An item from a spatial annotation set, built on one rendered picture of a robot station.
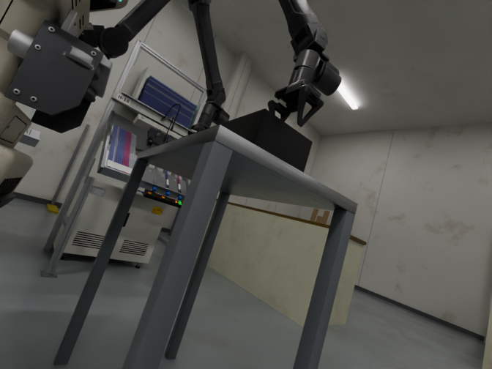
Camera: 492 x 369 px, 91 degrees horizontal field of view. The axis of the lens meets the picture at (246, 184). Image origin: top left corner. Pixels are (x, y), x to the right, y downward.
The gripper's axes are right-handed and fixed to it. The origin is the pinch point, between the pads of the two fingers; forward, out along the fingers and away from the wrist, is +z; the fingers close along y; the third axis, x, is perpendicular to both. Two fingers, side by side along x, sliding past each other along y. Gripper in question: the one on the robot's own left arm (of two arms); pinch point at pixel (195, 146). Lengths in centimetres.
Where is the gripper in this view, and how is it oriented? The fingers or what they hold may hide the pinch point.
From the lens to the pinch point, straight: 108.3
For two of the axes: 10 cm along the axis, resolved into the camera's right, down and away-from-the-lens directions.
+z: -3.4, 9.3, -1.7
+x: -7.5, -3.7, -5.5
